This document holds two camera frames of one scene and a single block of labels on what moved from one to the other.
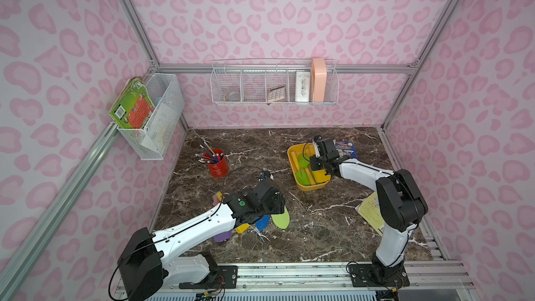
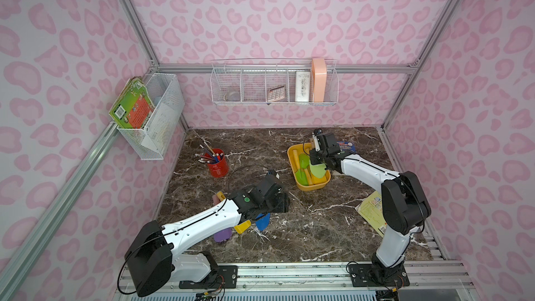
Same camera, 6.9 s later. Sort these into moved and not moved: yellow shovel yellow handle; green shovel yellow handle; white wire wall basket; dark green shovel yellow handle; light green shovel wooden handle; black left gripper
Moved: yellow shovel yellow handle; light green shovel wooden handle
Not moved: dark green shovel yellow handle; white wire wall basket; black left gripper; green shovel yellow handle
